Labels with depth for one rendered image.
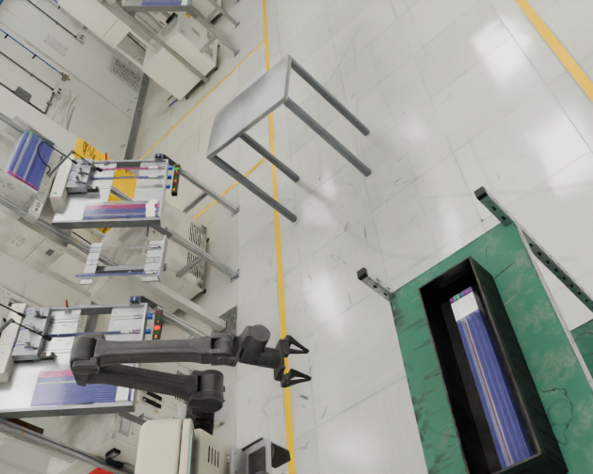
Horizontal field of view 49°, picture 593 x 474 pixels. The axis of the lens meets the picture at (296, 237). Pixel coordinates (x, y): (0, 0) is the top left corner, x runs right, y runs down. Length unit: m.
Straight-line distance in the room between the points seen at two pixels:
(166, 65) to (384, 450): 5.70
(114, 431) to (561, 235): 2.48
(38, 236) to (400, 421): 2.78
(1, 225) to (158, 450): 3.11
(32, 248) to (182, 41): 3.63
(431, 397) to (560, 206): 1.62
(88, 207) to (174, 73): 3.50
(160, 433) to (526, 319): 1.01
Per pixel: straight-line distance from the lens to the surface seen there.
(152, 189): 4.77
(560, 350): 1.66
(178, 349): 1.83
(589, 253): 3.00
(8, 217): 4.70
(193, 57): 7.79
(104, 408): 3.56
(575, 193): 3.22
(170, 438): 1.88
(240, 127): 4.09
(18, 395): 3.75
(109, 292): 5.03
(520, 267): 1.83
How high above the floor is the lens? 2.29
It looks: 31 degrees down
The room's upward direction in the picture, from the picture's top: 54 degrees counter-clockwise
